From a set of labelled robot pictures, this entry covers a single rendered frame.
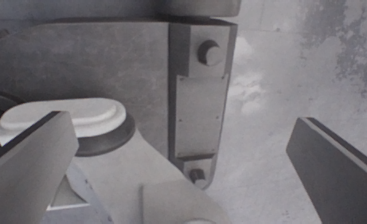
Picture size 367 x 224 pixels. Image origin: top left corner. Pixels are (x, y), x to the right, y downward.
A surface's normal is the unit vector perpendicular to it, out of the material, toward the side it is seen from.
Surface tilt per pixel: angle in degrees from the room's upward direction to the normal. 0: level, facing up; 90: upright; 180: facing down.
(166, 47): 0
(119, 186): 90
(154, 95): 0
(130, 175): 90
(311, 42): 0
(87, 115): 90
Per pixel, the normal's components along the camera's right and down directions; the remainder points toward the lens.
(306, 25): 0.21, 0.49
